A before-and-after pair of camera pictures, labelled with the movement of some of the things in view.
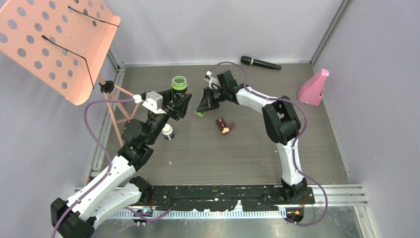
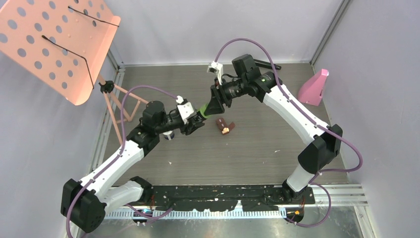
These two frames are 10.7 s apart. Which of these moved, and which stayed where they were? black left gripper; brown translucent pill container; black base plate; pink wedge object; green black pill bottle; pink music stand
Moved: green black pill bottle; black left gripper
Stayed: pink music stand; pink wedge object; black base plate; brown translucent pill container
